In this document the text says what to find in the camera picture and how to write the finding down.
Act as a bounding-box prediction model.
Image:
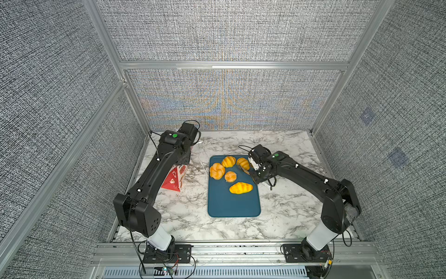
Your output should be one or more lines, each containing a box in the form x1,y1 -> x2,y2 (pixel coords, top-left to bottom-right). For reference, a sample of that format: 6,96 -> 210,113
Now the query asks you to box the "knot shaped bread roll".
210,163 -> 226,180

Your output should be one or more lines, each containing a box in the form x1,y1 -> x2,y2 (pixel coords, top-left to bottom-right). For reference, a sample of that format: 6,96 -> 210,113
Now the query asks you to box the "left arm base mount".
143,244 -> 193,264

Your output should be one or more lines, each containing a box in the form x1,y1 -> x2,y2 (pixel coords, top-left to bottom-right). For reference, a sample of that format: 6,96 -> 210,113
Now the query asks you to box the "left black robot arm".
113,120 -> 201,252

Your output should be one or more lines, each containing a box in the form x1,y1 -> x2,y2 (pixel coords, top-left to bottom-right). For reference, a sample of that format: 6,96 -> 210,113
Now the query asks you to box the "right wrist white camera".
248,156 -> 259,171

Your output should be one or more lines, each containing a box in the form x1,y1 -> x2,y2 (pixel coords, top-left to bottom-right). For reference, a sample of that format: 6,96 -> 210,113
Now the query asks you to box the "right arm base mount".
281,244 -> 332,264

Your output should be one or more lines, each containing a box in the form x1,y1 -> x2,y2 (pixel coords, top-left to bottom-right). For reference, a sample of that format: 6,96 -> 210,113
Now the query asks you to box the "teal rectangular tray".
207,155 -> 262,219

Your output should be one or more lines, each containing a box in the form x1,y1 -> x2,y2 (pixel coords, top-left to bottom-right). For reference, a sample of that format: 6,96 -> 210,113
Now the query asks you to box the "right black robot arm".
248,145 -> 362,259

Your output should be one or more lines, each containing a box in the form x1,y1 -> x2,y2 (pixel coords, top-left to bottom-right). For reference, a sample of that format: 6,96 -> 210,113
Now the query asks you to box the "yellow striped croissant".
230,182 -> 253,195

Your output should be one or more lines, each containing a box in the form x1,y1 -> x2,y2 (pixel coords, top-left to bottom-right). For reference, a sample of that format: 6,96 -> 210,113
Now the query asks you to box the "striped yellow bun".
236,158 -> 250,171
221,156 -> 236,168

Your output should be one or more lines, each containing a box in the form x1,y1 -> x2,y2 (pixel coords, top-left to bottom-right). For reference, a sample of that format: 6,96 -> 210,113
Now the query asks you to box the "small round crusty bun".
224,171 -> 237,183

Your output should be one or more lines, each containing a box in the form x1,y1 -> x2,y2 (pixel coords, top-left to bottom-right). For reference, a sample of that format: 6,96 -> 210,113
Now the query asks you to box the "red white paper gift bag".
161,165 -> 187,192

